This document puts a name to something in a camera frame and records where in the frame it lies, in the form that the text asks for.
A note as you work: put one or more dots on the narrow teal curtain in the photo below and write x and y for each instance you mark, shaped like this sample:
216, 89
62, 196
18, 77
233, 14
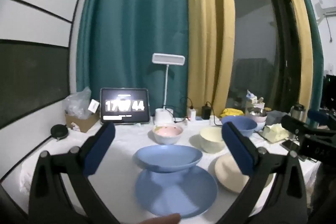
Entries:
316, 56

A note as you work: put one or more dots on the black round disc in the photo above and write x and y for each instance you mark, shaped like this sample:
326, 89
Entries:
59, 131

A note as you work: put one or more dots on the cream plate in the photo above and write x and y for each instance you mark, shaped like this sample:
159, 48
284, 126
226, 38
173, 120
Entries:
228, 174

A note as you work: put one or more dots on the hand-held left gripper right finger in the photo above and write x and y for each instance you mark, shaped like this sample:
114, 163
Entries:
237, 150

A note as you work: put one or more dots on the yellow wipes packet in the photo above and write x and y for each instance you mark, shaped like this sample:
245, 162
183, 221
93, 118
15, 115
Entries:
232, 112

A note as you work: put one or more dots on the metal bowl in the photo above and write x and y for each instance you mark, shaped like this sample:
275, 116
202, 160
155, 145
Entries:
256, 110

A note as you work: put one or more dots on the small pink bowl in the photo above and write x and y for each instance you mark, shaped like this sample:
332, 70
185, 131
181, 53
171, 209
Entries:
258, 117

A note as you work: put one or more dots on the pink strawberry bowl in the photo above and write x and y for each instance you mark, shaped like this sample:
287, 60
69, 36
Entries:
168, 132

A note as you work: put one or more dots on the blue white packet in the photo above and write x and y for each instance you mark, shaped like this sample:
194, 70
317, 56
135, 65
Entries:
250, 96

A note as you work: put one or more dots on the person's left hand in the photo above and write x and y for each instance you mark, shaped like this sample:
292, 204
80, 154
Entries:
162, 219

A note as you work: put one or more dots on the cream bowl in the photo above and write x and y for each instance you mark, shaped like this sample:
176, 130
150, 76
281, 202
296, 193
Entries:
211, 137

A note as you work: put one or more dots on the dark glass window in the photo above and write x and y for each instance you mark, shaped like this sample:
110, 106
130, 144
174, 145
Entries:
254, 29

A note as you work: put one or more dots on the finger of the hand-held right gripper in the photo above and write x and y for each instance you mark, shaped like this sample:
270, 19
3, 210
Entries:
291, 123
316, 116

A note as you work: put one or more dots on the black charger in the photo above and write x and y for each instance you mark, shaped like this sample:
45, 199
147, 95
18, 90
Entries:
205, 112

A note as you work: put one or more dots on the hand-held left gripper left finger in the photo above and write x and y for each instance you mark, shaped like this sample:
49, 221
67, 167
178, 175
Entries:
101, 148

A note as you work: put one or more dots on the blue deep plate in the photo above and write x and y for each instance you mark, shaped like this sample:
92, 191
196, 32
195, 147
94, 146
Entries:
168, 157

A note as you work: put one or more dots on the tablet with clock display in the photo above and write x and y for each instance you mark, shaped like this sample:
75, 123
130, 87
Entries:
123, 106

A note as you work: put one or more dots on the white desk lamp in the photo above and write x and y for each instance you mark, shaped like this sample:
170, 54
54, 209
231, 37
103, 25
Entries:
168, 59

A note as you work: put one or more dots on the small white box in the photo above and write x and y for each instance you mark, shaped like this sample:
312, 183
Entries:
94, 106

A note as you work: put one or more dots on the light blue bowl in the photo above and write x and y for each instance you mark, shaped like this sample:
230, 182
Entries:
260, 125

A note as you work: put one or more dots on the white charger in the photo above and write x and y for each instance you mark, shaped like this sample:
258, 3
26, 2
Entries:
192, 113

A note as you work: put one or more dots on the grey cloth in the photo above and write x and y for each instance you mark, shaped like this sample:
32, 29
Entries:
275, 117

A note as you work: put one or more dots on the white air conditioner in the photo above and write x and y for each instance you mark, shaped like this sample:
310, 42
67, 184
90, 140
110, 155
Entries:
326, 12

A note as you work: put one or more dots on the crumpled yellow tissue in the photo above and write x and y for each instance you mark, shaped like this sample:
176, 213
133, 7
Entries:
275, 133

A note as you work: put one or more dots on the steel thermos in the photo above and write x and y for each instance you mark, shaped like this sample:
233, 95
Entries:
298, 112

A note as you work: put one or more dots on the narrow yellow curtain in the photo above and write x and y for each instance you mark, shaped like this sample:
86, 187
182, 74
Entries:
299, 29

